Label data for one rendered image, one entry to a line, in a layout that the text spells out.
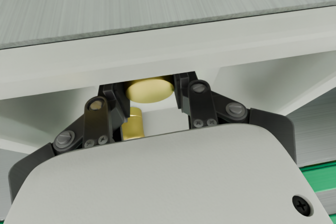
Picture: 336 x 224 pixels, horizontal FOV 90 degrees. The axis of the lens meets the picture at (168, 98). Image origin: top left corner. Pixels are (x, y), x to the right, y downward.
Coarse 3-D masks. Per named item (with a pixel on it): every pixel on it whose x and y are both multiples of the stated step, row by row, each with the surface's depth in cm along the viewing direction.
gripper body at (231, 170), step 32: (192, 128) 7; (224, 128) 7; (256, 128) 6; (64, 160) 6; (96, 160) 6; (128, 160) 6; (160, 160) 6; (192, 160) 6; (224, 160) 6; (256, 160) 6; (288, 160) 6; (32, 192) 6; (64, 192) 5; (96, 192) 5; (128, 192) 5; (160, 192) 5; (192, 192) 5; (224, 192) 5; (256, 192) 5; (288, 192) 5
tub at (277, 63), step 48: (48, 48) 4; (96, 48) 4; (144, 48) 4; (192, 48) 4; (240, 48) 5; (288, 48) 5; (0, 96) 5; (48, 96) 11; (240, 96) 16; (288, 96) 10; (0, 144) 8
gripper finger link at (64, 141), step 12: (108, 84) 9; (120, 84) 11; (108, 96) 10; (120, 96) 10; (120, 108) 10; (120, 120) 10; (60, 132) 9; (72, 132) 8; (60, 144) 8; (72, 144) 8
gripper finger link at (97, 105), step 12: (96, 96) 9; (84, 108) 9; (96, 108) 9; (108, 108) 9; (84, 120) 8; (96, 120) 8; (108, 120) 8; (84, 132) 8; (96, 132) 8; (108, 132) 8; (120, 132) 10; (84, 144) 7; (96, 144) 7
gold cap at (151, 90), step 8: (136, 80) 10; (144, 80) 10; (152, 80) 10; (160, 80) 10; (168, 80) 10; (128, 88) 10; (136, 88) 10; (144, 88) 11; (152, 88) 11; (160, 88) 11; (168, 88) 11; (128, 96) 11; (136, 96) 11; (144, 96) 12; (152, 96) 12; (160, 96) 12; (168, 96) 12
